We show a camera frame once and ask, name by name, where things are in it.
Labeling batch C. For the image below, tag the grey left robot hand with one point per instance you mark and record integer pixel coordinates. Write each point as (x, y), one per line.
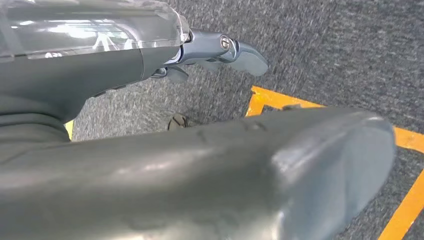
(82, 66)

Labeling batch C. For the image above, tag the black robot foot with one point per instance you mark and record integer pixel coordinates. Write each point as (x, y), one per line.
(177, 122)

